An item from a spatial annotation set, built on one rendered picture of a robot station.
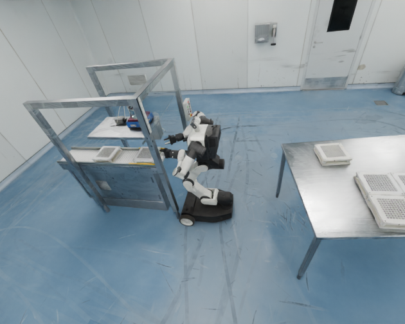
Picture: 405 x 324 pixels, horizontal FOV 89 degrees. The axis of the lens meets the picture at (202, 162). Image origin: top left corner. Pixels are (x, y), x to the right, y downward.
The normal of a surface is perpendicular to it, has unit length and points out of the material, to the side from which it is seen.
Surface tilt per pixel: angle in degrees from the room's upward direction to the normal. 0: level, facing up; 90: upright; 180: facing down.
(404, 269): 0
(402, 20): 90
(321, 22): 90
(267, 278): 0
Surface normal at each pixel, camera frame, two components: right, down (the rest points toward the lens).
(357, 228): -0.13, -0.74
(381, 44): -0.22, 0.67
